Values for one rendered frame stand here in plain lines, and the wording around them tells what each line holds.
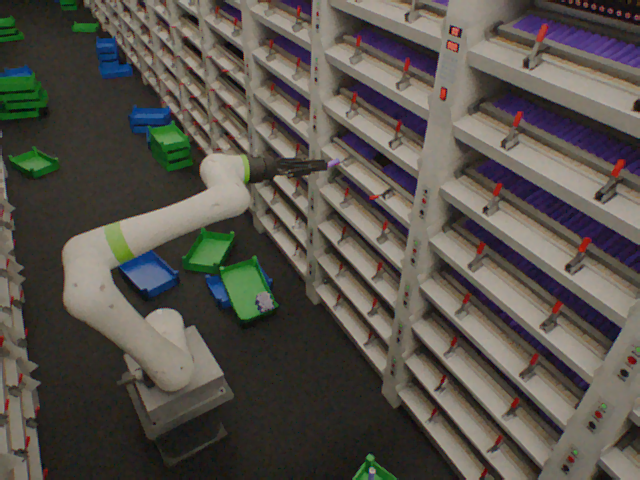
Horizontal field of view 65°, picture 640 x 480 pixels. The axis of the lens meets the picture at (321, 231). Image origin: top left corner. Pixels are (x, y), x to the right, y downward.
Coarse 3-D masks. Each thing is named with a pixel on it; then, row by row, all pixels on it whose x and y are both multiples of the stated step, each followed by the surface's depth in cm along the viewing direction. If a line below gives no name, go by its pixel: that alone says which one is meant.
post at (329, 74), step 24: (312, 24) 187; (336, 24) 181; (312, 48) 191; (312, 72) 196; (336, 72) 192; (312, 96) 202; (312, 120) 207; (336, 120) 204; (312, 144) 213; (312, 216) 233; (312, 288) 258
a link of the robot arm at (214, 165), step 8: (208, 160) 151; (216, 160) 151; (224, 160) 151; (232, 160) 153; (240, 160) 155; (200, 168) 153; (208, 168) 150; (216, 168) 149; (224, 168) 149; (232, 168) 151; (240, 168) 154; (248, 168) 155; (208, 176) 149; (216, 176) 147; (240, 176) 154; (248, 176) 156; (208, 184) 149
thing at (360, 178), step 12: (336, 132) 207; (348, 132) 209; (324, 144) 208; (324, 156) 210; (336, 156) 201; (348, 168) 194; (360, 180) 187; (372, 180) 186; (372, 192) 182; (384, 204) 178; (396, 204) 174; (396, 216) 174; (408, 216) 164
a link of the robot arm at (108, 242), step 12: (96, 228) 139; (108, 228) 138; (120, 228) 137; (72, 240) 136; (84, 240) 135; (96, 240) 135; (108, 240) 136; (120, 240) 136; (72, 252) 133; (84, 252) 133; (96, 252) 134; (108, 252) 136; (120, 252) 137; (120, 264) 142
